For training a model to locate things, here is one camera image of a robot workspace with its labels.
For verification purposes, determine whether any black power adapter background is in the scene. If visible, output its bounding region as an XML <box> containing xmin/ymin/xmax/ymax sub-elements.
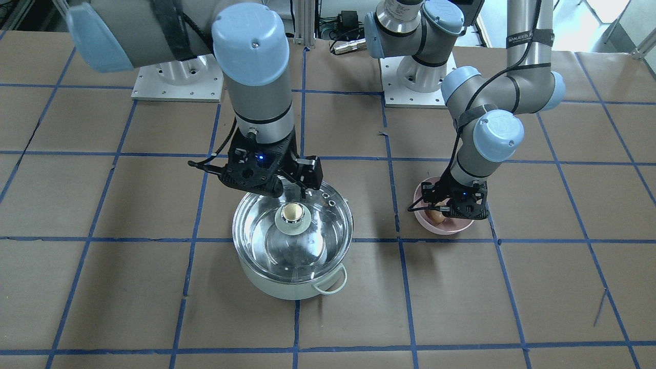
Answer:
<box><xmin>338</xmin><ymin>10</ymin><xmax>359</xmax><ymax>31</ymax></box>

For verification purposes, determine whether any glass pot lid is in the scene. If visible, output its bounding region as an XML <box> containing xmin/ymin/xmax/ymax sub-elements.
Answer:
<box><xmin>232</xmin><ymin>174</ymin><xmax>354</xmax><ymax>284</ymax></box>

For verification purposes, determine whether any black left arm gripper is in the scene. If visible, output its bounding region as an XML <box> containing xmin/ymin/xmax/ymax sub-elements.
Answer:
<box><xmin>407</xmin><ymin>171</ymin><xmax>489</xmax><ymax>220</ymax></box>

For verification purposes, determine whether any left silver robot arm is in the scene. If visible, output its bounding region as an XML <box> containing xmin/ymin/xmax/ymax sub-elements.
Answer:
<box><xmin>364</xmin><ymin>1</ymin><xmax>565</xmax><ymax>220</ymax></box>

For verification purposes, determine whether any pale green cooking pot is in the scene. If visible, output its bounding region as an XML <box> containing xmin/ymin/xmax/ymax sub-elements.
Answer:
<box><xmin>232</xmin><ymin>171</ymin><xmax>354</xmax><ymax>301</ymax></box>

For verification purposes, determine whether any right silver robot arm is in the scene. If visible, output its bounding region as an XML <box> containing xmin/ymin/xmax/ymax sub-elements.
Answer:
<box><xmin>66</xmin><ymin>1</ymin><xmax>323</xmax><ymax>198</ymax></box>

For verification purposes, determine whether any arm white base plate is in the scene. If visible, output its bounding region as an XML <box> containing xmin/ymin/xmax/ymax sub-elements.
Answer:
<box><xmin>131</xmin><ymin>54</ymin><xmax>223</xmax><ymax>103</ymax></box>
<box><xmin>379</xmin><ymin>54</ymin><xmax>457</xmax><ymax>108</ymax></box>

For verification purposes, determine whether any pink plastic bowl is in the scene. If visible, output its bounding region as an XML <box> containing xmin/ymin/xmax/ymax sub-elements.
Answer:
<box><xmin>414</xmin><ymin>177</ymin><xmax>475</xmax><ymax>236</ymax></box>

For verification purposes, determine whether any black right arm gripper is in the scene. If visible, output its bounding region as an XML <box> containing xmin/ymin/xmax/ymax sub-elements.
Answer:
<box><xmin>188</xmin><ymin>129</ymin><xmax>323</xmax><ymax>199</ymax></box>

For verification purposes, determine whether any silver cylindrical connector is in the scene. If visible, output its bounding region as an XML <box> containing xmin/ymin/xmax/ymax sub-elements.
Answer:
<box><xmin>330</xmin><ymin>39</ymin><xmax>367</xmax><ymax>55</ymax></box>

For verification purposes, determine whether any beige egg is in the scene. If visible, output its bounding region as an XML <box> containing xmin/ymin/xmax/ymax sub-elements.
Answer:
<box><xmin>426</xmin><ymin>210</ymin><xmax>446</xmax><ymax>224</ymax></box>

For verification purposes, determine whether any aluminium frame post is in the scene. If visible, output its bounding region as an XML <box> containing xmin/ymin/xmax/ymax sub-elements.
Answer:
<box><xmin>292</xmin><ymin>0</ymin><xmax>317</xmax><ymax>49</ymax></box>

